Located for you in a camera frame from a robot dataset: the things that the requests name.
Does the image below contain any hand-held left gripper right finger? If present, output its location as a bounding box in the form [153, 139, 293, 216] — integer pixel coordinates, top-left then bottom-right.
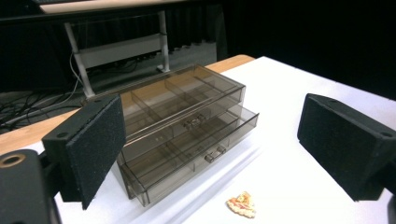
[297, 92, 396, 203]

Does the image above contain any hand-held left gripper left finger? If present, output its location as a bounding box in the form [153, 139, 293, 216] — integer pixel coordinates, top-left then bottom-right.
[41, 93, 127, 211]

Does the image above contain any toy pizza slice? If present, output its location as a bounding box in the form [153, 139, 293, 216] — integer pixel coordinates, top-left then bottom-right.
[225, 190, 257, 219]

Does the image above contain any smoky clear drawer organizer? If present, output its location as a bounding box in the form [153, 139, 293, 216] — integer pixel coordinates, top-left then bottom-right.
[116, 63, 248, 200]

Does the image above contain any black curtain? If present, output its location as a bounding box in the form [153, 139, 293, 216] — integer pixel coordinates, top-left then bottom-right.
[0, 0, 396, 101]

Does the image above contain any bundle of floor cables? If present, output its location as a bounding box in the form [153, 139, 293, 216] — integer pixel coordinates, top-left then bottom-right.
[0, 52, 87, 133]

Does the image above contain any white metal frame desk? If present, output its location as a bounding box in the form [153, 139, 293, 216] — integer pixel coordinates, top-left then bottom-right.
[38, 0, 188, 101]

